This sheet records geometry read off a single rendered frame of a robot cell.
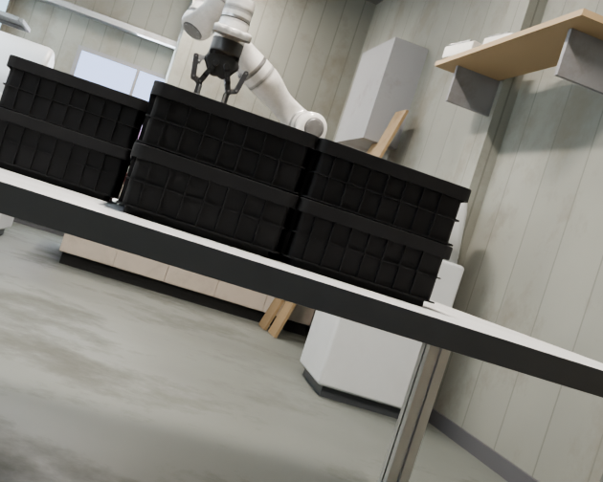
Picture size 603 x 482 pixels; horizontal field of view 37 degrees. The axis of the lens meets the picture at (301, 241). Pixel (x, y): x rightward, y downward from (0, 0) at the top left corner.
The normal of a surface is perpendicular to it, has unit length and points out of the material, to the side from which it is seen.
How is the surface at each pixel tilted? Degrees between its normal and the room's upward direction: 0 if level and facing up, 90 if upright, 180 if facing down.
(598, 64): 90
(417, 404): 90
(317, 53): 90
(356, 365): 90
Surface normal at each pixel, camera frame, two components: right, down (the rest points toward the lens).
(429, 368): 0.22, 0.07
